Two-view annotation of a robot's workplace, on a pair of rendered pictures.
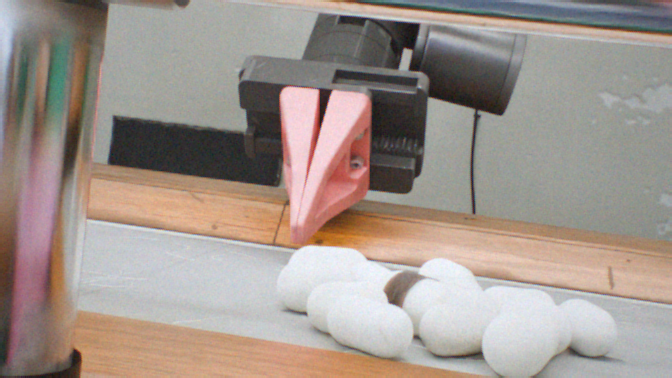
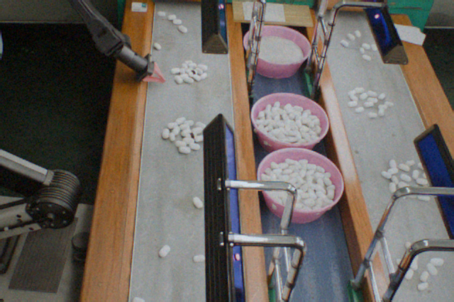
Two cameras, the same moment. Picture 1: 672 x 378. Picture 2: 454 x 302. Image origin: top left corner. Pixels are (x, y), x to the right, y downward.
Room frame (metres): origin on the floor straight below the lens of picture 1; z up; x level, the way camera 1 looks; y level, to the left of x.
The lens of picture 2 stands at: (0.71, 1.71, 2.09)
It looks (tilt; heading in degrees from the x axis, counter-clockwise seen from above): 44 degrees down; 254
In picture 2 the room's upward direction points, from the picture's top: 7 degrees clockwise
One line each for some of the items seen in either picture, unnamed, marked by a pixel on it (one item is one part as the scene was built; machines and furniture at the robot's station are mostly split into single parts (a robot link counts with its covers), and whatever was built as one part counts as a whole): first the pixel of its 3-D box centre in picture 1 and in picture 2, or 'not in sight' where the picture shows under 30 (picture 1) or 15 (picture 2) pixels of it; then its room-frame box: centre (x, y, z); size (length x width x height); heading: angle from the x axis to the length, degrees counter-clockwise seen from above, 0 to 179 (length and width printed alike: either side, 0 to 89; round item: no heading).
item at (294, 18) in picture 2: not in sight; (272, 13); (-0.04, -0.39, 0.77); 0.33 x 0.15 x 0.01; 171
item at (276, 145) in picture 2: not in sight; (287, 127); (0.07, 0.26, 0.72); 0.27 x 0.27 x 0.10
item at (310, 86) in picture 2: not in sight; (342, 45); (-0.17, 0.03, 0.90); 0.20 x 0.19 x 0.45; 81
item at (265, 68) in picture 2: not in sight; (275, 53); (0.00, -0.18, 0.72); 0.27 x 0.27 x 0.10
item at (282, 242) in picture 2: not in sight; (250, 269); (0.37, 0.92, 0.90); 0.20 x 0.19 x 0.45; 81
